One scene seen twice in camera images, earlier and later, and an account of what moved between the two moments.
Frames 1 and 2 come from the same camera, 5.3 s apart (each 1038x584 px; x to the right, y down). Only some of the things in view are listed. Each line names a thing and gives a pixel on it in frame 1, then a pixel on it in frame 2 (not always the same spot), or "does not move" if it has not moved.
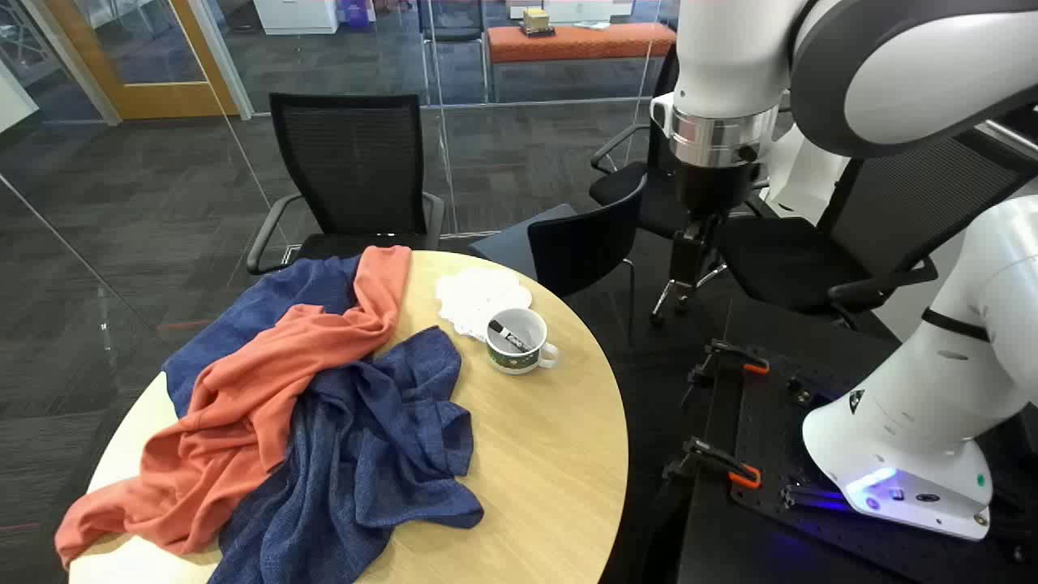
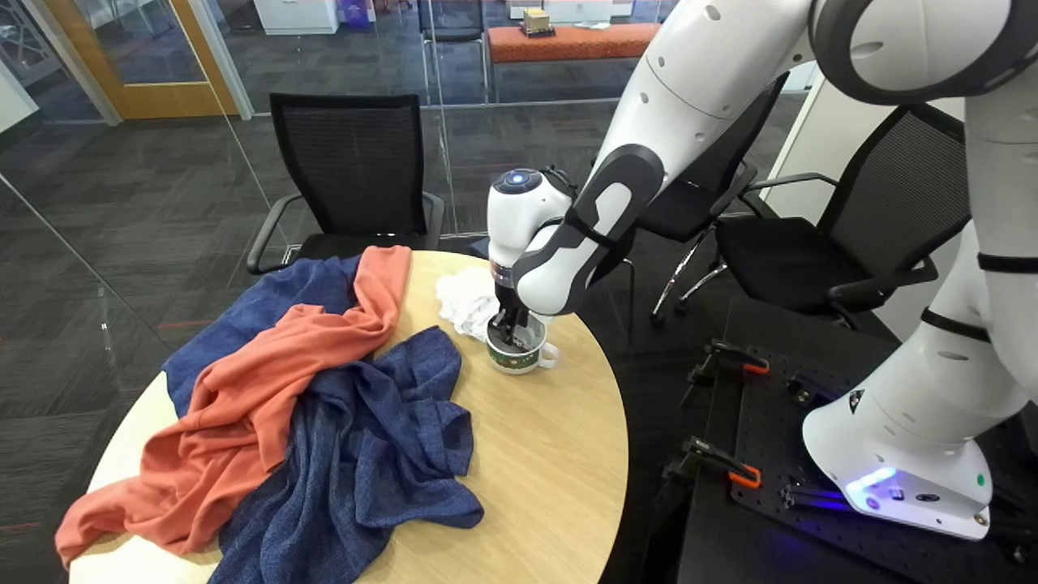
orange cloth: x=234 y=415 does not move
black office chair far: x=357 y=162 does not move
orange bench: x=611 y=43 does not move
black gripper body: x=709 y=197 -> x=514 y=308
